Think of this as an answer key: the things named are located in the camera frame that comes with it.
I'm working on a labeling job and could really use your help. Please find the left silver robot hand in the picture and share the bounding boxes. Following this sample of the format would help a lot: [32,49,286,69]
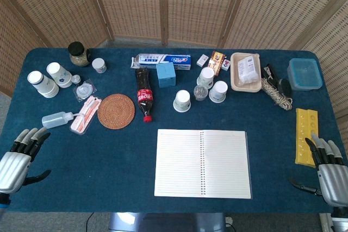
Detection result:
[0,127,52,196]

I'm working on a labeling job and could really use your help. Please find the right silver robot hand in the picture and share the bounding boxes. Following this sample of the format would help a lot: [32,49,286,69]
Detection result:
[288,133,348,208]

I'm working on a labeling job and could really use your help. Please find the spiral notebook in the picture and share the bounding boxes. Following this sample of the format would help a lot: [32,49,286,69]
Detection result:
[154,128,253,199]

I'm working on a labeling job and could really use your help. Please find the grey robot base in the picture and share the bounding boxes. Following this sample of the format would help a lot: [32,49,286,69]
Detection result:
[108,212,227,232]

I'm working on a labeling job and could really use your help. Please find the yellow plastic hole rack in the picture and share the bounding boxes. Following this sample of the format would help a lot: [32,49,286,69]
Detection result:
[295,108,319,168]

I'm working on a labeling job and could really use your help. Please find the clear plastic squeeze bottle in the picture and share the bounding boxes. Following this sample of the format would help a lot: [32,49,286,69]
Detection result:
[41,111,82,129]

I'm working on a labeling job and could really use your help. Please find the blue felt table cloth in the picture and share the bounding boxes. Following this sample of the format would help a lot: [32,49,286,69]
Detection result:
[0,47,348,214]

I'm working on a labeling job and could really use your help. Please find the white paper cup stack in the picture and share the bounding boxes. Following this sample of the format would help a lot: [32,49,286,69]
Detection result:
[27,71,60,99]

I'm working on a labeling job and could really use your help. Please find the pink toothbrush pack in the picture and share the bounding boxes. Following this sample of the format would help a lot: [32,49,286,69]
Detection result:
[70,95,102,135]

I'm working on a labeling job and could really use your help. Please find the round sewing kit packet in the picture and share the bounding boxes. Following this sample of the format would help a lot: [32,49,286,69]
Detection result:
[72,79,98,103]

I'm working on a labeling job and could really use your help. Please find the black round disc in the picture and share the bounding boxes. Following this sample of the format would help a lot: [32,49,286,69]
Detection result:
[277,78,293,99]

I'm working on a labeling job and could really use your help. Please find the blue lidded plastic container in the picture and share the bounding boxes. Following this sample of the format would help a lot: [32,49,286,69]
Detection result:
[287,58,324,91]

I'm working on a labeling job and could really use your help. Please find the round woven rattan coaster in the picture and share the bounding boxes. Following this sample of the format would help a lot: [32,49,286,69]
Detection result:
[97,93,136,129]

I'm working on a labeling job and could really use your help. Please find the black hand tool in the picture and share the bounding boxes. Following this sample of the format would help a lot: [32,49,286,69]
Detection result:
[262,63,279,86]

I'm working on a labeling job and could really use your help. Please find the glass jar black lid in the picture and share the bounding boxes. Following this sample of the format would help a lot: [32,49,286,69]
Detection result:
[67,41,90,67]

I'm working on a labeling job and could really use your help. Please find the white cream jar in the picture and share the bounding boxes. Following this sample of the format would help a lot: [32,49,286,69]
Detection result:
[91,58,107,74]

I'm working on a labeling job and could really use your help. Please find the beige paper food tray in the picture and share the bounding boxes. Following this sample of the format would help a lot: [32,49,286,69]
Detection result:
[229,52,264,92]

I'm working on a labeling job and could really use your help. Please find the clear bag white contents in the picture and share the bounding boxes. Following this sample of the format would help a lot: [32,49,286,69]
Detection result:
[237,54,260,84]

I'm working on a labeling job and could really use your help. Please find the blue print paper cup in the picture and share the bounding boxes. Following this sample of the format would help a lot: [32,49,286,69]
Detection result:
[208,80,228,104]

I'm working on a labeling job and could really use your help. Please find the cola bottle red cap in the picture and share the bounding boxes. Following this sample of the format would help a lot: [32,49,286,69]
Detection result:
[135,67,154,123]

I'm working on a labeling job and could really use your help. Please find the small clear plastic jar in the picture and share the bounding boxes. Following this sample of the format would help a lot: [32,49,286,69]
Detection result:
[193,85,209,102]

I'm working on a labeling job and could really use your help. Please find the red yellow card box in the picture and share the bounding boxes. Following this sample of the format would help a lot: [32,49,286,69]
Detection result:
[207,51,227,77]

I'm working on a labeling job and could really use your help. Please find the white blue toothpaste box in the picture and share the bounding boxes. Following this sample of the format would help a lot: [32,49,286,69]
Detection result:
[130,54,192,70]

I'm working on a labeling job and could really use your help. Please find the light blue carton box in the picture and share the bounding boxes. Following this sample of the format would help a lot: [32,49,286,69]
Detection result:
[156,61,176,89]

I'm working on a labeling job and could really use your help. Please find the woven bamboo folding screen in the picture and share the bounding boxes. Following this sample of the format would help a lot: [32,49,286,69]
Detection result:
[0,0,348,159]

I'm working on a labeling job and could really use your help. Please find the black floor cable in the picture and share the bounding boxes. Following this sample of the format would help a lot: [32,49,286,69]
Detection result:
[85,212,95,232]

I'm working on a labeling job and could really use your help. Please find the beige twine rope bundle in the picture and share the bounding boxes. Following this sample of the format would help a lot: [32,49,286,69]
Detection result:
[260,77,294,111]

